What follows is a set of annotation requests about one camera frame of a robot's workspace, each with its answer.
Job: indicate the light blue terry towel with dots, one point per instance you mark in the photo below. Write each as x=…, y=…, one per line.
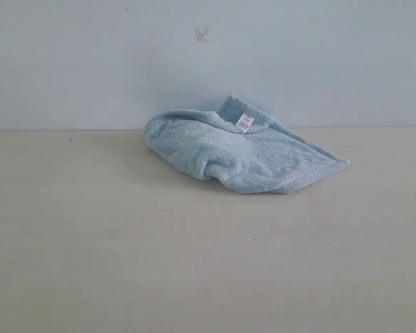
x=268, y=158

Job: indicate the white towel care label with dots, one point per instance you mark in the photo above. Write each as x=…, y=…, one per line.
x=244, y=123

